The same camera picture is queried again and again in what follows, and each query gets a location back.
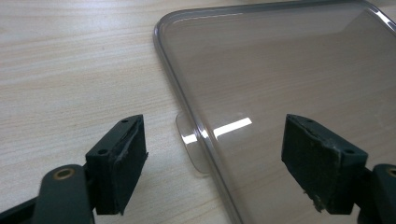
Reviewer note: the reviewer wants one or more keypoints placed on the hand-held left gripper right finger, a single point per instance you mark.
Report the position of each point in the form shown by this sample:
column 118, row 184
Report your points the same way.
column 317, row 161

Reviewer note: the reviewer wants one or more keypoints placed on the clear grey plastic lid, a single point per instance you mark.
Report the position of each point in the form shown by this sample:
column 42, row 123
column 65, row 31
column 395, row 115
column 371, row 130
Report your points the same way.
column 280, row 77

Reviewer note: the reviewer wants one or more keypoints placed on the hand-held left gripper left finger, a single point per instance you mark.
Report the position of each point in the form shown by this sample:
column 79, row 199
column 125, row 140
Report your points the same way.
column 120, row 168

